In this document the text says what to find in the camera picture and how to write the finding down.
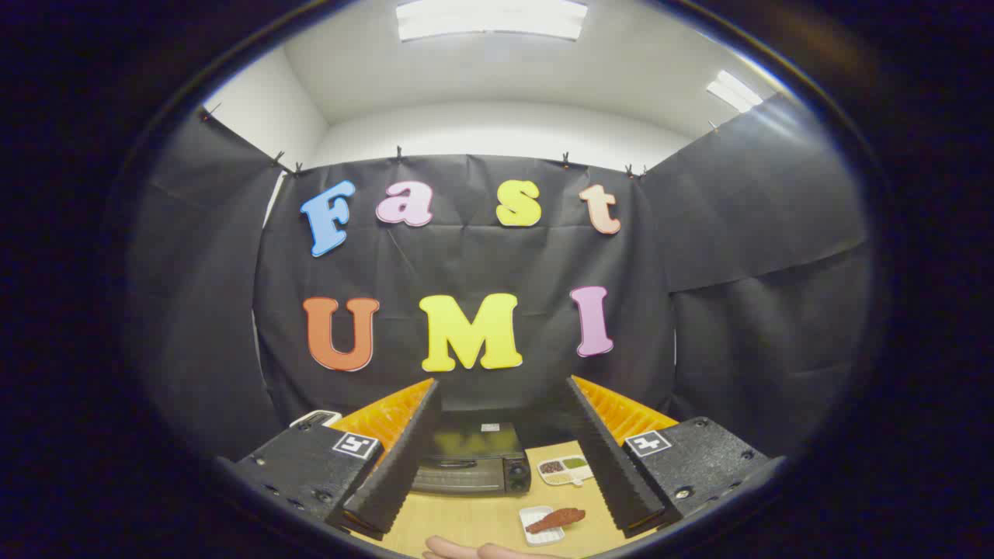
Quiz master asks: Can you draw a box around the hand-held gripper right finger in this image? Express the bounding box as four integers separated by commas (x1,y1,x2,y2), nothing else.
565,376,781,539

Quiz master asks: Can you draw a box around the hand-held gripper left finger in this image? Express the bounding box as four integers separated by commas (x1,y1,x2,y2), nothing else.
233,378,442,541

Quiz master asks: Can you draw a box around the long ceiling light panel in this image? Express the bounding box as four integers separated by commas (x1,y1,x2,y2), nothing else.
396,0,589,42

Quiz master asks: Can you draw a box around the brown meat slice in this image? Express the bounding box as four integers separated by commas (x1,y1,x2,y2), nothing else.
526,508,586,534

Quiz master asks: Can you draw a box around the small white rectangular tray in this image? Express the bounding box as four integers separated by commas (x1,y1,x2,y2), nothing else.
519,505,566,547

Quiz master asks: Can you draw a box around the small ceiling light panel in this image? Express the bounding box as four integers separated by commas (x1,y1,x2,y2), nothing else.
706,70,766,113

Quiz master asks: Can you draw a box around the black toaster oven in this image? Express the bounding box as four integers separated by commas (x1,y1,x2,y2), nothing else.
410,422,533,496

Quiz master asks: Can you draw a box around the white divided grain dish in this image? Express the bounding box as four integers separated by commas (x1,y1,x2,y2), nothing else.
537,455,594,488

